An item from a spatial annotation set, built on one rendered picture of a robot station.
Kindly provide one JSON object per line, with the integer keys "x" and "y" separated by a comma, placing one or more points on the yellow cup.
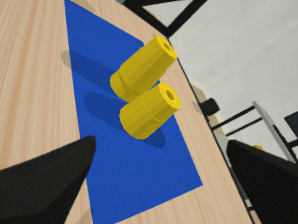
{"x": 146, "y": 113}
{"x": 121, "y": 88}
{"x": 144, "y": 68}

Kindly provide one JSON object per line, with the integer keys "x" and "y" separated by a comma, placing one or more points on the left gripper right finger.
{"x": 269, "y": 182}

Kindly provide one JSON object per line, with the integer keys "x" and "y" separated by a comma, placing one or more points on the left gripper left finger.
{"x": 43, "y": 190}

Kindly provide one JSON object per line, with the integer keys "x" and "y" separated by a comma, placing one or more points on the blue mat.
{"x": 127, "y": 176}

